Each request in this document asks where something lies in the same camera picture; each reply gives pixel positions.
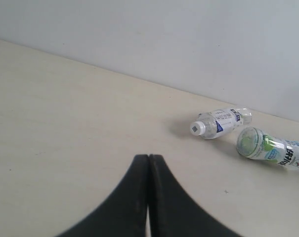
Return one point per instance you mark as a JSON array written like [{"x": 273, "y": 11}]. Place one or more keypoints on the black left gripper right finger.
[{"x": 172, "y": 211}]

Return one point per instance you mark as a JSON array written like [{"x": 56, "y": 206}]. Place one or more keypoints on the clear bottle lime label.
[{"x": 256, "y": 144}]

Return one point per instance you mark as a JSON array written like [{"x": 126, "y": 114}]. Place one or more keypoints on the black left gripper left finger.
[{"x": 123, "y": 213}]

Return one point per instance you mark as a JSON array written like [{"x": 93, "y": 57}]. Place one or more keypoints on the clear bottle blue-white label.
[{"x": 220, "y": 122}]

